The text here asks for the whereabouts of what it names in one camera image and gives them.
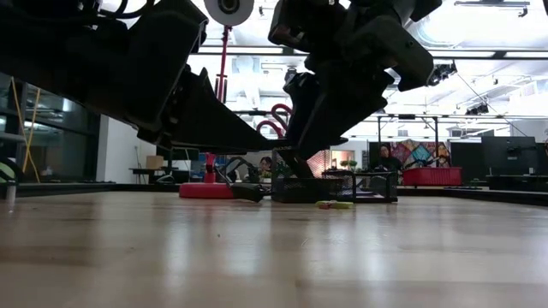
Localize black ceiling track light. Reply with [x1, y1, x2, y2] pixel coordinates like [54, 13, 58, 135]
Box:
[464, 102, 491, 116]

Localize wide black monitor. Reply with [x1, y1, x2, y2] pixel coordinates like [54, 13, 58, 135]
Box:
[480, 135, 537, 176]

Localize black ceiling spotlight cluster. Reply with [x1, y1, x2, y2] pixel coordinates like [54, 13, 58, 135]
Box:
[426, 61, 458, 88]

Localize black background robot arms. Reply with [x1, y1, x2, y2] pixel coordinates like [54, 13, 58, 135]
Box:
[224, 156, 258, 183]

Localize black mesh desk organizer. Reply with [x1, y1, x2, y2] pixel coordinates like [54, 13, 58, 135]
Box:
[270, 147, 399, 204]

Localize colourful patterned wall hanging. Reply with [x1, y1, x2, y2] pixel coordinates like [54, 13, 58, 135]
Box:
[390, 139, 451, 169]

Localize green and white object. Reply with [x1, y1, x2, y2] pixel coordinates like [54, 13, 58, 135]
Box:
[0, 157, 19, 202]

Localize red storage bin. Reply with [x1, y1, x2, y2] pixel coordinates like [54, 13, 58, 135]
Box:
[401, 166, 463, 187]

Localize dark background desk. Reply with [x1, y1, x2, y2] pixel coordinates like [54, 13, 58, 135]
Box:
[129, 166, 194, 185]

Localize red-handled scissors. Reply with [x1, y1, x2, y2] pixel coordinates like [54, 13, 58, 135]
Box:
[255, 103, 314, 179]

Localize yellow cable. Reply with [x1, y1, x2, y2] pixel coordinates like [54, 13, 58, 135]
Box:
[10, 76, 43, 186]

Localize person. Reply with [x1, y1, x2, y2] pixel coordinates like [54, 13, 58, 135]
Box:
[375, 143, 403, 173]
[258, 156, 274, 179]

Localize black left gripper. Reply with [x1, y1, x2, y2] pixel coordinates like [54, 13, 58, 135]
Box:
[76, 0, 289, 155]

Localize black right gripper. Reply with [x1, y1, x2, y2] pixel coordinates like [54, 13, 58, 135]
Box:
[268, 0, 443, 160]

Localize small yellow-green flat item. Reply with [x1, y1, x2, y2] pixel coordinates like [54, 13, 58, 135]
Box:
[315, 199, 355, 210]

